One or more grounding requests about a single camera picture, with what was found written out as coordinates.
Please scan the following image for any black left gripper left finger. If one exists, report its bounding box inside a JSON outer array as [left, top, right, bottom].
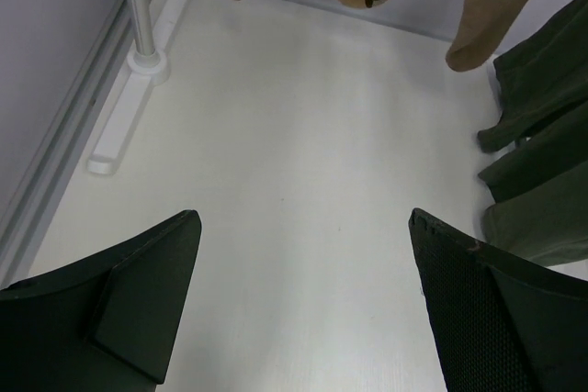
[[1, 210, 202, 391]]

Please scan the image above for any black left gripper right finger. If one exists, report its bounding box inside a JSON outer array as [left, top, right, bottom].
[[408, 208, 587, 391]]

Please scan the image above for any metal clothes rack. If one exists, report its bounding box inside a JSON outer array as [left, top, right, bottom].
[[86, 0, 189, 175]]

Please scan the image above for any olive green hanging garment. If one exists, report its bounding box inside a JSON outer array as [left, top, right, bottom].
[[477, 0, 587, 266]]

